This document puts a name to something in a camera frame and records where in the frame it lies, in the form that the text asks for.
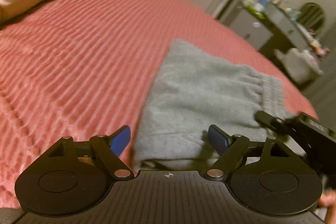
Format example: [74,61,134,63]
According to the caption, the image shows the pink ribbed bedspread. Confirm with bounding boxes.
[1,0,316,208]

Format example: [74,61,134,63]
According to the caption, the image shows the grey vanity desk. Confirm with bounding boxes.
[259,3,310,59]

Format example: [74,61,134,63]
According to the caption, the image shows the round vanity mirror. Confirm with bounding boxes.
[297,2,326,36]

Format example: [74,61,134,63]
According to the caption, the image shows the pink toy on desk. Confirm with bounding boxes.
[314,46,330,58]

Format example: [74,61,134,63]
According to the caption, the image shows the grey bedside cabinet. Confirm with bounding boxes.
[224,5,273,51]

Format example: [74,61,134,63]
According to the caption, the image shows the grey plush vanity chair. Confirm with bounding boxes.
[274,48,323,85]

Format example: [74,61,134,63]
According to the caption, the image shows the grey sweatpants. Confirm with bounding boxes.
[133,40,291,170]

